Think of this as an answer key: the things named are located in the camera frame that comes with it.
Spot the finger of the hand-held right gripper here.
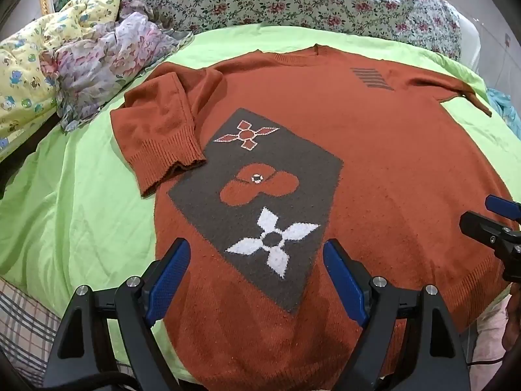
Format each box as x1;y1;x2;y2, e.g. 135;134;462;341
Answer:
486;195;521;224
460;211;521;253

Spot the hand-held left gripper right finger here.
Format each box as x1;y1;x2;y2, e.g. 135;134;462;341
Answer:
323;238;473;391

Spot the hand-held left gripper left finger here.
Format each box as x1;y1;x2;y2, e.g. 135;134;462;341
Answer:
43;237;192;391

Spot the orange knit sweater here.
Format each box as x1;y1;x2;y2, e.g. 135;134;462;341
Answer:
111;45;514;391

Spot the blue cloth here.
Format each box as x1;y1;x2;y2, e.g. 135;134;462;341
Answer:
486;87;521;139

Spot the green bed sheet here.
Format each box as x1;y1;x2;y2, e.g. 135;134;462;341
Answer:
0;22;521;379

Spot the plaid bed sheet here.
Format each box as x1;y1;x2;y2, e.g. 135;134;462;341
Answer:
0;277;123;379

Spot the white furniture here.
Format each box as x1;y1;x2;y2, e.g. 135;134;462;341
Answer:
460;16;486;74

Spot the pink purple floral cloth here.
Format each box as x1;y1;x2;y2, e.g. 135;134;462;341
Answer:
53;10;196;133

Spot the yellow cartoon print quilt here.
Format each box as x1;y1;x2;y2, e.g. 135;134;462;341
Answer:
0;0;127;159

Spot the black cable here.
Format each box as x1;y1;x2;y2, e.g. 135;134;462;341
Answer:
464;354;509;370

